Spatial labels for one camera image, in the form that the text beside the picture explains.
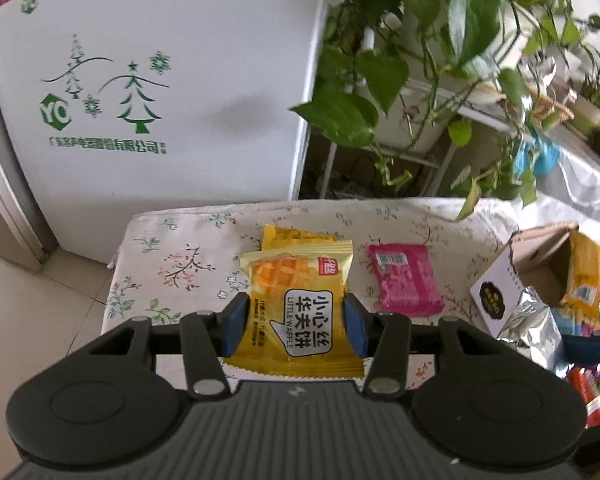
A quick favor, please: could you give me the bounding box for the pink snack packet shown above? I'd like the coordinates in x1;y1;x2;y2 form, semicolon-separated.
367;243;444;318

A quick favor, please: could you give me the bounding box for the yellow waffle snack packet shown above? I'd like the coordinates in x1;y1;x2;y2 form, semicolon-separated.
224;240;364;378

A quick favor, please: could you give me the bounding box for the yellow barcode snack packet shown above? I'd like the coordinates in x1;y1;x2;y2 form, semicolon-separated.
261;224;337;250

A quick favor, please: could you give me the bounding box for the silver foil packet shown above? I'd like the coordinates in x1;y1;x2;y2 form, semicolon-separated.
498;286;570;379

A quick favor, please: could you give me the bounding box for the orange striped snack packet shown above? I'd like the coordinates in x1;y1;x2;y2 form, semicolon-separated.
558;230;600;336

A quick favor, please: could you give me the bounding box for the cardboard snack box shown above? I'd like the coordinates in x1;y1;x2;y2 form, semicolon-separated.
470;221;583;336

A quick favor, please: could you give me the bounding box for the patterned tablecloth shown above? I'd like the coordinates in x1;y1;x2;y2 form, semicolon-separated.
520;126;600;244

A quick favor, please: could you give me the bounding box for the white plant pot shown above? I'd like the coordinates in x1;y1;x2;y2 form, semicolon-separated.
364;19;462;154

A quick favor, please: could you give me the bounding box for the white metal plant stand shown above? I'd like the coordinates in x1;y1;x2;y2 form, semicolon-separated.
314;26;515;188

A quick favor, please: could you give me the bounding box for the white refrigerator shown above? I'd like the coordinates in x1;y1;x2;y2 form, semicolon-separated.
0;0;329;262

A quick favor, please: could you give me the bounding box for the green pothos plant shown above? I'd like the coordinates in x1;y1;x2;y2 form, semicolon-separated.
294;0;600;217

